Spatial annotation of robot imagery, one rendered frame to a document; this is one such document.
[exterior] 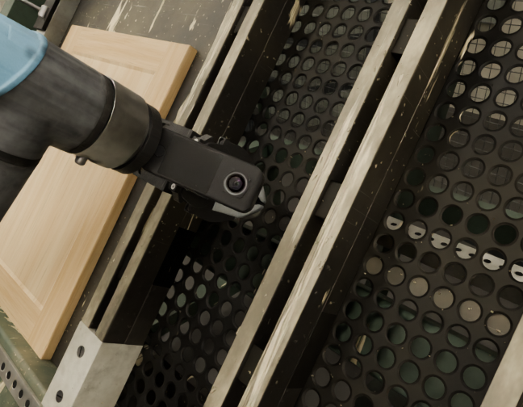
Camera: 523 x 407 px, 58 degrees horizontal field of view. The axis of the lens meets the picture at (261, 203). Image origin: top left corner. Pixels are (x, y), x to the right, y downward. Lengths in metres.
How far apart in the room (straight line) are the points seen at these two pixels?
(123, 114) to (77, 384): 0.40
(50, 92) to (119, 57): 0.59
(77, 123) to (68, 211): 0.52
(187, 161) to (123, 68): 0.52
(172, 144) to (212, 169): 0.05
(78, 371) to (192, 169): 0.35
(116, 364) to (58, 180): 0.42
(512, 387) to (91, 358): 0.49
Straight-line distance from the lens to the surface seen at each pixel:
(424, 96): 0.53
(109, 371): 0.70
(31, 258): 0.98
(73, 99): 0.40
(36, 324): 0.91
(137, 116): 0.43
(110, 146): 0.43
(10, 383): 0.87
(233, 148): 0.52
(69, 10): 1.27
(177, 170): 0.46
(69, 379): 0.72
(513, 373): 0.41
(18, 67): 0.38
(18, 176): 0.42
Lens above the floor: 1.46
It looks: 26 degrees down
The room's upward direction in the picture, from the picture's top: straight up
